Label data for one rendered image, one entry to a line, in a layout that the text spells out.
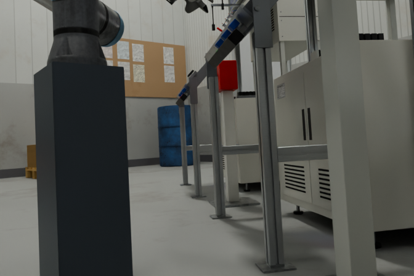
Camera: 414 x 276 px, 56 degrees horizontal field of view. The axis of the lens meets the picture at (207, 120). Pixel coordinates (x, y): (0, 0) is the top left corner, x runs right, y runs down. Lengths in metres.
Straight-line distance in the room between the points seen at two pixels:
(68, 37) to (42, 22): 5.33
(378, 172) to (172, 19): 6.38
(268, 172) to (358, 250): 0.31
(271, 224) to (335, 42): 0.50
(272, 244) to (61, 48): 0.74
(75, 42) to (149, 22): 6.06
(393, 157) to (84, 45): 0.92
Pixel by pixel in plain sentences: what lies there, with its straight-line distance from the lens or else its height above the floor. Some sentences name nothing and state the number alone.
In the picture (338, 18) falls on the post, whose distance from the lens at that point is 0.89.
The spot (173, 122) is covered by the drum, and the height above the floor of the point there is 0.66.
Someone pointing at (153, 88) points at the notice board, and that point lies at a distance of 6.81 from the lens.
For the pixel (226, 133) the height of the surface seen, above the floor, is 0.38.
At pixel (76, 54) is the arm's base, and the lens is 1.02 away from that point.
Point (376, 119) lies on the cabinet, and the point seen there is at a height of 0.38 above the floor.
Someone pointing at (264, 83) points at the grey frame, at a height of 0.49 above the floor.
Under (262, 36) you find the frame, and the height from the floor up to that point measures 0.62.
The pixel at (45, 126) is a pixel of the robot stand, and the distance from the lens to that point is 1.04.
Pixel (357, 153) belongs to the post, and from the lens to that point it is 0.86.
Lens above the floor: 0.35
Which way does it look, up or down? 3 degrees up
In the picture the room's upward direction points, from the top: 3 degrees counter-clockwise
